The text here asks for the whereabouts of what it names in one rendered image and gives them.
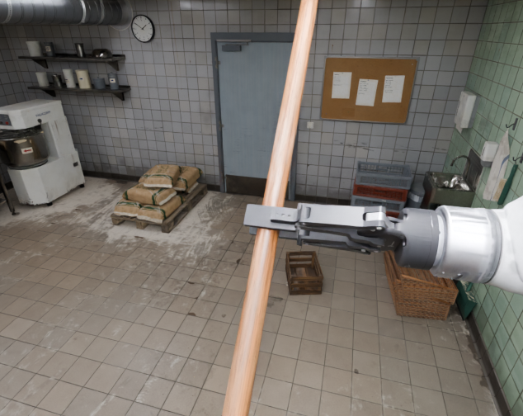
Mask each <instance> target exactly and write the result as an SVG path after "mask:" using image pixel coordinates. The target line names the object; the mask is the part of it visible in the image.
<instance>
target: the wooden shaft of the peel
mask: <svg viewBox="0 0 523 416"><path fill-rule="evenodd" d="M317 6H318V0H301V4H300V9H299V16H298V21H297V26H296V30H295V34H294V43H293V47H292V51H291V56H290V64H289V68H288V73H287V77H286V82H285V90H284V94H283V99H282V103H281V108H280V115H279V120H278V125H277V129H276V137H275V142H274V146H273V150H272V155H271V163H270V167H269V172H268V176H267V181H266V189H265V193H264V197H263V202H262V205H263V206H277V207H284V203H285V194H286V188H287V183H288V178H289V174H290V165H291V159H292V154H293V149H294V140H295V135H296V130H297V125H298V119H299V110H300V105H301V100H302V95H303V90H304V80H305V75H306V70H307V66H308V61H309V51H310V46H311V41H312V36H313V27H314V22H315V17H316V11H317ZM279 232H280V231H279V230H276V229H263V228H257V236H256V241H255V245H254V249H253V254H252V262H251V266H250V271H249V275H248V279H247V288H246V292H245V296H244V302H243V309H242V313H241V318H240V323H239V327H238V335H237V339H236V344H235V349H234V353H233V361H232V366H231V370H230V374H229V382H228V387H227V391H226V395H225V400H224V408H223V413H222V416H248V415H249V409H250V404H251V399H252V391H253V386H254V380H255V375H256V370H257V361H258V356H259V351H260V346H261V340H262V331H263V326H264V321H265V316H266V307H267V301H268V296H269V291H270V287H271V278H272V273H273V267H274V262H275V257H276V248H277V243H278V238H279Z"/></svg>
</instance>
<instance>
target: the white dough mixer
mask: <svg viewBox="0 0 523 416"><path fill-rule="evenodd" d="M61 103H62V102H61V101H60V100H45V99H35V100H31V101H27V102H20V103H16V104H12V105H8V106H0V129H1V130H0V159H1V161H2V163H4V164H5V165H7V166H8V167H7V171H8V173H9V176H10V178H11V180H12V184H13V186H14V189H15V191H16V195H17V197H18V200H19V202H20V204H22V205H28V206H36V205H41V204H45V203H47V206H52V205H53V203H52V201H53V200H55V199H56V198H58V197H60V196H62V195H64V194H65V193H67V192H69V191H72V190H73V189H74V188H76V187H81V188H82V187H84V184H83V183H85V179H84V176H83V173H82V167H81V164H80V161H79V157H78V152H77V151H75V148H74V145H73V140H72V136H71V133H70V130H69V127H68V122H67V118H66V116H65V115H64V111H63V108H62V105H61ZM3 130H4V131H3Z"/></svg>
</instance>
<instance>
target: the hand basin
mask: <svg viewBox="0 0 523 416"><path fill-rule="evenodd" d="M463 157H464V158H467V160H466V163H465V165H464V171H463V173H462V174H458V173H439V172H430V171H427V172H426V174H425V177H424V181H423V184H422V185H423V187H424V190H425V194H424V197H423V199H422V203H421V205H420V209H425V210H428V208H429V206H430V204H431V203H433V204H439V205H438V207H439V206H458V207H468V208H471V205H472V203H473V200H474V196H475V193H476V191H477V188H478V184H479V181H480V178H481V176H482V173H483V169H484V167H483V166H482V165H481V158H480V157H479V156H478V155H477V154H476V152H475V151H474V150H473V149H472V148H471V149H470V150H469V154H468V156H466V155H460V156H458V157H456V158H455V159H454V160H453V161H452V163H451V165H450V166H453V164H454V162H455V160H456V159H458V158H463ZM466 179H467V180H466ZM469 184H470V185H471V186H470V185H469ZM438 207H437V208H438Z"/></svg>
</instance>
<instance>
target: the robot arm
mask: <svg viewBox="0 0 523 416"><path fill-rule="evenodd" d="M243 224H244V225H245V226H248V227H250V230H249V234H251V235H257V228H263V229H276V230H279V231H280V232H279V238H280V239H293V240H297V245H299V246H302V241H303V244H305V245H312V246H318V247H324V248H334V249H340V250H346V251H351V252H356V253H362V254H364V255H370V254H371V252H373V253H380V252H381V251H389V250H391V251H393V252H394V254H395V256H394V257H395V261H396V263H397V264H398V265H399V266H400V267H409V268H416V269H422V270H430V272H431V274H432V275H433V276H434V277H443V278H449V279H451V280H453V279H455V280H459V281H469V282H472V283H483V284H487V285H490V286H495V287H498V288H500V289H502V290H504V291H508V292H511V293H515V294H519V295H523V196H522V197H520V198H518V199H517V200H515V201H513V202H511V203H509V204H507V205H506V206H505V207H504V209H502V210H487V209H484V208H468V207H458V206H439V207H438V208H437V209H436V210H425V209H416V208H403V209H402V210H401V211H400V213H399V215H398V218H397V219H396V218H393V217H389V216H386V208H385V207H383V206H371V207H357V206H331V205H318V204H307V203H304V204H303V203H299V204H298V207H297V209H293V208H284V207H277V206H262V205H253V204H247V209H246V213H245V217H244V221H243Z"/></svg>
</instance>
